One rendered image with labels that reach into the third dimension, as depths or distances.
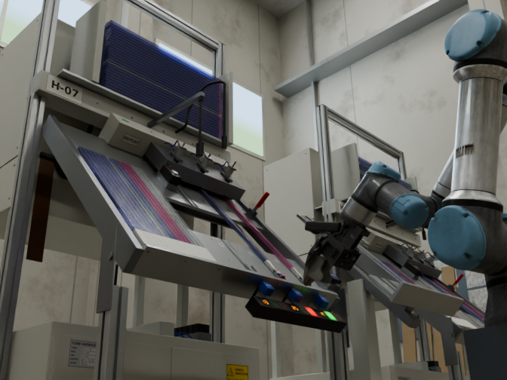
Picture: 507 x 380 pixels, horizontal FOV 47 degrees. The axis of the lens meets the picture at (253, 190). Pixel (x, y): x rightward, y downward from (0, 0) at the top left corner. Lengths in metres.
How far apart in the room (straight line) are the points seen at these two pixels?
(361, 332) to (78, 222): 0.96
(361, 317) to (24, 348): 0.99
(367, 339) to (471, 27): 1.00
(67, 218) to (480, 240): 1.25
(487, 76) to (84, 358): 1.09
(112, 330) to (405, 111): 5.88
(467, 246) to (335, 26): 7.05
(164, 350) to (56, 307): 3.61
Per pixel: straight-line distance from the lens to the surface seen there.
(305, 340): 6.91
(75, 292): 5.30
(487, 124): 1.26
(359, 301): 1.92
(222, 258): 1.46
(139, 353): 1.58
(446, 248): 1.19
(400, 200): 1.34
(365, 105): 7.17
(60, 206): 1.92
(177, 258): 1.28
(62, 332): 1.47
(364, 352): 1.89
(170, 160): 1.82
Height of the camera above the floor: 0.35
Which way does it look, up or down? 23 degrees up
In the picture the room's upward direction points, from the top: 1 degrees counter-clockwise
